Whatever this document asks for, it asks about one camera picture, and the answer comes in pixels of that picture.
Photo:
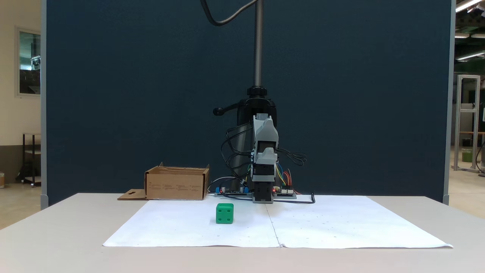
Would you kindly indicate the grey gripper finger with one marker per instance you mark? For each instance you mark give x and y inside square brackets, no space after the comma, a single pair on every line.
[270,156]
[259,158]

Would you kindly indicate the green die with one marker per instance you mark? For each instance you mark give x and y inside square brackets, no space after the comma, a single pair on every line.
[224,214]

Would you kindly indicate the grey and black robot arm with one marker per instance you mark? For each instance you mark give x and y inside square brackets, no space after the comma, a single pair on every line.
[265,129]

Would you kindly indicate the green bin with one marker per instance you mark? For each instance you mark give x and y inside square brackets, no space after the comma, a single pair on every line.
[467,155]

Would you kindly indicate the blue circuit board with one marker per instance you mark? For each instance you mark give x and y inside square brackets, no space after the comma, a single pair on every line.
[231,192]

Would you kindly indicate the brown cardboard box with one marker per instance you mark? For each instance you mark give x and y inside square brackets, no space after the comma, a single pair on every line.
[176,187]

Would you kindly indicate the white paper sheet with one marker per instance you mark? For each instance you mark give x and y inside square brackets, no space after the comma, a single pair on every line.
[189,227]
[352,223]

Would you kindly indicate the black and grey tripod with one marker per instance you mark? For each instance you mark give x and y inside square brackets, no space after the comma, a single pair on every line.
[258,45]

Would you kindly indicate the dark blue partition panel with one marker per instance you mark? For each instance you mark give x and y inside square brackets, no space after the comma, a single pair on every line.
[113,76]

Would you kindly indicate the ceiling strip light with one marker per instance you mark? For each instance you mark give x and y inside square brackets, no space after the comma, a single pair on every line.
[462,35]
[468,4]
[470,56]

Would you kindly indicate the black shelf cart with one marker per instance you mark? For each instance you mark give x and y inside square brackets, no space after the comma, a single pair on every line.
[27,159]

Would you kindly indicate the aluminium profile frame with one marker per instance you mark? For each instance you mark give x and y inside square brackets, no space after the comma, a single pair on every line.
[468,113]

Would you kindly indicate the framed wall window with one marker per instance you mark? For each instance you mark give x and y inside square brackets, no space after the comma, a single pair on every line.
[29,62]

